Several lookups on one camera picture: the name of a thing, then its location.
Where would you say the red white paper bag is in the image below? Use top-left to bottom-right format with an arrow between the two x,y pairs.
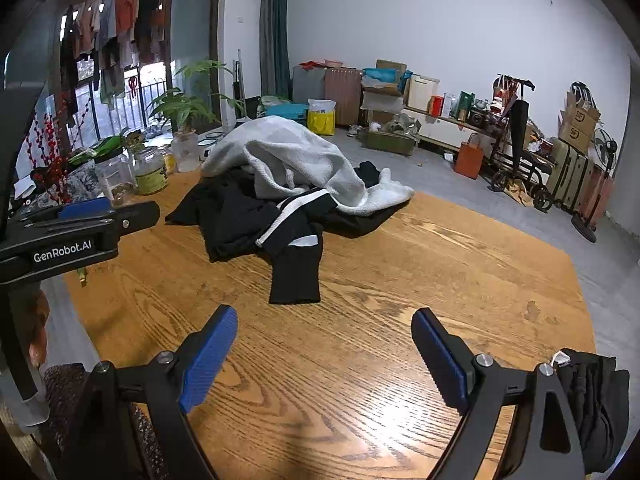
494,76 -> 521,111

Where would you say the olive green crate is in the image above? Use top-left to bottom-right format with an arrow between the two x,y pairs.
361,127 -> 418,157

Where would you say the teal flat box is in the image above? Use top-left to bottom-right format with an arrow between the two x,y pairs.
265,103 -> 310,121

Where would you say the glass jar green label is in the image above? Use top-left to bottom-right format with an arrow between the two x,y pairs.
132,147 -> 168,196

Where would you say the leafy plant in glass vase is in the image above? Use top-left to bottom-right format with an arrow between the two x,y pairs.
147,87 -> 221,173

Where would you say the orange paper bag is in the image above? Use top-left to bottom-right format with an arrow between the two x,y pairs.
454,132 -> 485,180

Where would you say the white low cabinet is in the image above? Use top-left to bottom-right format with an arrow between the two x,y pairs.
402,105 -> 516,156

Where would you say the yellow shopping bag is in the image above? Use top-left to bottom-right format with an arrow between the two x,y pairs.
306,99 -> 337,136

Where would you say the row of hanging clothes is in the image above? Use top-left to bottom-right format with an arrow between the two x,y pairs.
59,0 -> 168,111

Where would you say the red berry branch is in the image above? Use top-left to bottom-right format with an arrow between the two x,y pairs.
30,92 -> 93,206

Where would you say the white wrapped carton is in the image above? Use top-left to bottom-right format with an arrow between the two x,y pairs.
360,87 -> 405,126

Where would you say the teal plastic bag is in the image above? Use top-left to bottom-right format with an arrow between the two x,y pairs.
362,67 -> 402,92

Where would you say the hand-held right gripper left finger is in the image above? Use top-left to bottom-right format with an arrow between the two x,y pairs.
57,304 -> 239,480

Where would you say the speckled fabric seat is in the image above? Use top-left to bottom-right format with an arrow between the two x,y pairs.
40,364 -> 166,480

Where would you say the green plastic packet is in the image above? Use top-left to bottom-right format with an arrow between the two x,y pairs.
67,135 -> 123,167

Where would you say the grey suitcase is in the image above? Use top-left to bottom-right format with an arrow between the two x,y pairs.
292,66 -> 327,106

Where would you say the clear glass jar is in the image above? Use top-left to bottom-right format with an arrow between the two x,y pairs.
94,155 -> 137,206

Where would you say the black balcony railing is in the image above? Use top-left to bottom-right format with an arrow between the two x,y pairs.
27,62 -> 171,161

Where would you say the grey knit sweater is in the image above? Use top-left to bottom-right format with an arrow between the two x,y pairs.
200,115 -> 416,218

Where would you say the dark teal curtain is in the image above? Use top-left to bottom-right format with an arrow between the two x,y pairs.
260,0 -> 292,98

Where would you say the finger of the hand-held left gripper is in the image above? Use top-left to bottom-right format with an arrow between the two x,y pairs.
20,197 -> 115,223
10,201 -> 161,247

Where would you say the white enamel basin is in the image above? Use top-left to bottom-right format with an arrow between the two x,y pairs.
197,131 -> 228,161

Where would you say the person's left hand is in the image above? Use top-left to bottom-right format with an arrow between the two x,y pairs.
22,290 -> 52,367

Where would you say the pink ribbed suitcase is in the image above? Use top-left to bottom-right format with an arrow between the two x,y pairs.
324,67 -> 363,127

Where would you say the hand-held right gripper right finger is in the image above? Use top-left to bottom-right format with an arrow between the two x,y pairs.
411,307 -> 587,480

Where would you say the folded black garment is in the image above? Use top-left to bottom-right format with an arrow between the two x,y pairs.
555,347 -> 631,476

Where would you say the black pants white stripe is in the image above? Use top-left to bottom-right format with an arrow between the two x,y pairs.
207,160 -> 401,306

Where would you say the black standing fan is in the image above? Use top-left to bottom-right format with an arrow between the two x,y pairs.
570,127 -> 619,244

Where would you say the brown cardboard box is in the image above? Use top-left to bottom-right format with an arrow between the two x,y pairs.
375,59 -> 408,85

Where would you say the black umbrella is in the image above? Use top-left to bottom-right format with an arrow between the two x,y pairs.
505,79 -> 531,151

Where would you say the black wheeled trolley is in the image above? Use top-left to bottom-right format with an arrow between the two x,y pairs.
487,75 -> 556,211

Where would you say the tall leafy green plant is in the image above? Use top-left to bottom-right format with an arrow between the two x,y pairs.
175,59 -> 246,116

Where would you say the small pink suitcase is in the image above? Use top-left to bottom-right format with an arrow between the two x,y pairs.
582,160 -> 615,218

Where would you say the white flat board box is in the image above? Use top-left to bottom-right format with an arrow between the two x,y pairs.
407,74 -> 441,111

